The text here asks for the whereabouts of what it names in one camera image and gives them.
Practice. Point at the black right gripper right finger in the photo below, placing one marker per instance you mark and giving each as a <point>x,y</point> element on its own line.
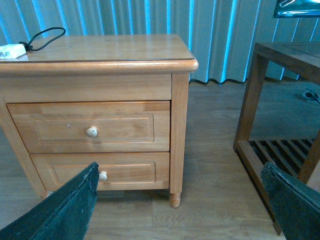
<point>296,206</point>

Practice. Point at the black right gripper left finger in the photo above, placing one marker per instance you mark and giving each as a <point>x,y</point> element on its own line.
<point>64,215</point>

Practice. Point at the wooden drawer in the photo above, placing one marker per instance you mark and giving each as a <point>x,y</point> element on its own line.
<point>117,171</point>
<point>93,127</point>

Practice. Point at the white charger adapter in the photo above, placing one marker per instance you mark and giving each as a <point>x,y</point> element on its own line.
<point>12,51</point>

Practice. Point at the dark wooden side table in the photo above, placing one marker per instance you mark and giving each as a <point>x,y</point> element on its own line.
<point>276,124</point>

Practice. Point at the small dark floor object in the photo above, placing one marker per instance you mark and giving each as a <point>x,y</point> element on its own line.
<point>311,95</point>

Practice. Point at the light wooden nightstand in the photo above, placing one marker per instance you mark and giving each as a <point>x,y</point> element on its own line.
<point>102,68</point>

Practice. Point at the pale pleated curtain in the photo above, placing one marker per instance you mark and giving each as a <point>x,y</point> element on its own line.
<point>221,34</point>

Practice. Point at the dark object top right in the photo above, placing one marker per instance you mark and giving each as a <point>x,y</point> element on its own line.
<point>297,9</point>

